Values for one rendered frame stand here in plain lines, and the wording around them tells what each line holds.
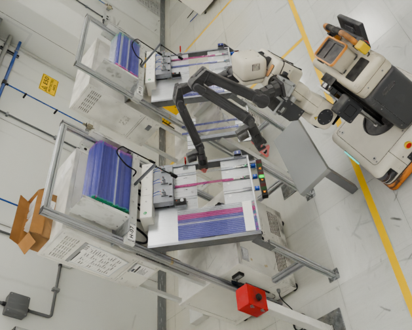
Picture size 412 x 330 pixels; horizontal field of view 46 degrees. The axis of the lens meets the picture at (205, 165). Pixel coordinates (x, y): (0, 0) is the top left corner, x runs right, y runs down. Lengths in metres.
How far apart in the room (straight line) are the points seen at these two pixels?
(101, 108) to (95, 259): 1.46
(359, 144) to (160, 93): 1.71
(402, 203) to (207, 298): 1.49
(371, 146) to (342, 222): 0.62
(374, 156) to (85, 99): 2.28
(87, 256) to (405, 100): 2.14
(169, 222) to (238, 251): 0.52
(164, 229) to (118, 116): 1.37
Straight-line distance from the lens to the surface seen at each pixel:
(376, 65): 2.93
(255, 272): 3.38
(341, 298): 3.44
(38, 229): 3.10
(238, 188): 3.29
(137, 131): 4.30
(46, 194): 2.89
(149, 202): 3.23
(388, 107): 3.09
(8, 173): 4.87
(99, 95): 4.09
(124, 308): 4.71
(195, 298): 3.61
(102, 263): 3.22
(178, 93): 2.99
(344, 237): 3.58
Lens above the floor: 2.60
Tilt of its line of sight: 29 degrees down
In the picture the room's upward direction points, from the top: 61 degrees counter-clockwise
